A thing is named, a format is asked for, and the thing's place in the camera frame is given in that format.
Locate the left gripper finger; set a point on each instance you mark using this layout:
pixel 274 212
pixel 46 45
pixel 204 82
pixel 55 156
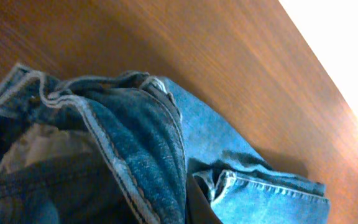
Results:
pixel 198 210

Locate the blue denim jeans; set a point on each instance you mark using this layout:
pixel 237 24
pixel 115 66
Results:
pixel 118 150

